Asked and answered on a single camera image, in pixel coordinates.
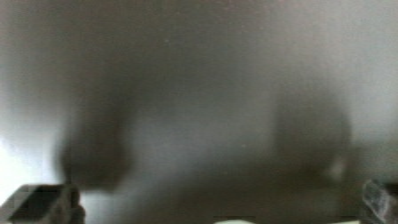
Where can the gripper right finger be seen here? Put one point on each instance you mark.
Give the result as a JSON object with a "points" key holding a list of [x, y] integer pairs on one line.
{"points": [[378, 211]]}

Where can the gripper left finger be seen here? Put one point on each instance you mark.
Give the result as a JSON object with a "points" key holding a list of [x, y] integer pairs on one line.
{"points": [[42, 204]]}

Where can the white cabinet top block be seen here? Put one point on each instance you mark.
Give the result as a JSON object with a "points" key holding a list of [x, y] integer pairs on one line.
{"points": [[204, 106]]}

